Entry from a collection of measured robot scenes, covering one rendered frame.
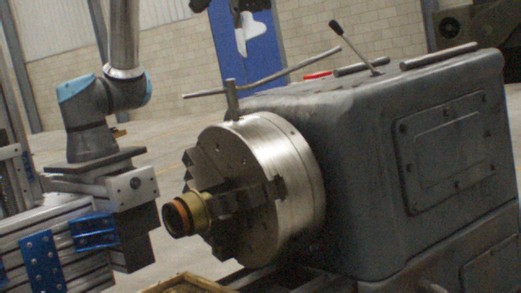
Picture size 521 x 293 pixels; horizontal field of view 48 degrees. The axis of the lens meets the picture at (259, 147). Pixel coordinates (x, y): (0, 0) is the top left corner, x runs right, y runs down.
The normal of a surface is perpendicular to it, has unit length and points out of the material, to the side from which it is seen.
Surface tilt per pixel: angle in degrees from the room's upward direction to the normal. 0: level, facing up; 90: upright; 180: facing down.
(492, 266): 90
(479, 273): 90
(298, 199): 91
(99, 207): 90
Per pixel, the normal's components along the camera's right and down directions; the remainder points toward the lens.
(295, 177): 0.53, -0.19
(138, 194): 0.68, -0.01
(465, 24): -0.61, 0.25
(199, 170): 0.32, -0.61
